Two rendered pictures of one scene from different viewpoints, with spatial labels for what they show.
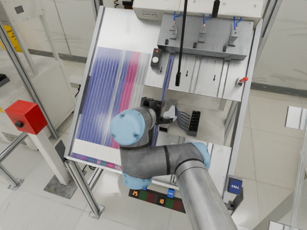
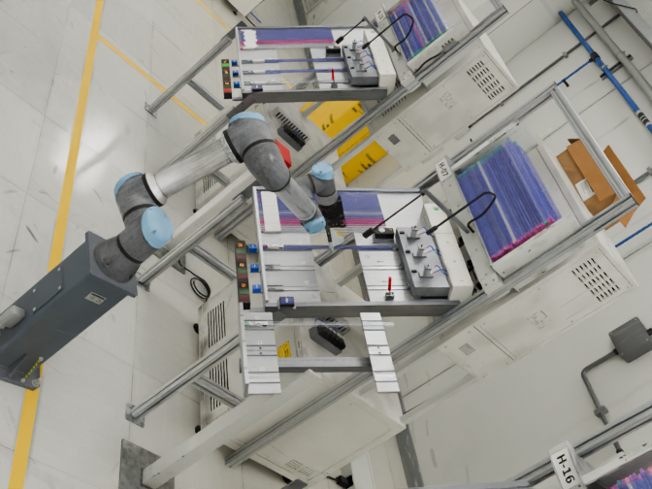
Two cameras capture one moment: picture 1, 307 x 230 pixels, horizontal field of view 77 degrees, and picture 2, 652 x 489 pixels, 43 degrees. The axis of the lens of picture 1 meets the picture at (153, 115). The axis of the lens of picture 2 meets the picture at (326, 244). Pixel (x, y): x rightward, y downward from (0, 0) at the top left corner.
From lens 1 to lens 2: 258 cm
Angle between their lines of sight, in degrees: 38
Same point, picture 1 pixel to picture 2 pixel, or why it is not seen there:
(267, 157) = not seen: outside the picture
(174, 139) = (309, 262)
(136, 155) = (306, 180)
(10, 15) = (382, 131)
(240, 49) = (418, 281)
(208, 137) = (314, 352)
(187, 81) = (372, 263)
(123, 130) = (320, 166)
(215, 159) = (304, 294)
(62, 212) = not seen: hidden behind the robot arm
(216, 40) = (419, 265)
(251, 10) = (456, 278)
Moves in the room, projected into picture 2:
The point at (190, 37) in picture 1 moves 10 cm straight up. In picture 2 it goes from (414, 247) to (435, 233)
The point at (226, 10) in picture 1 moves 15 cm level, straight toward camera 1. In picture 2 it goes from (449, 263) to (425, 241)
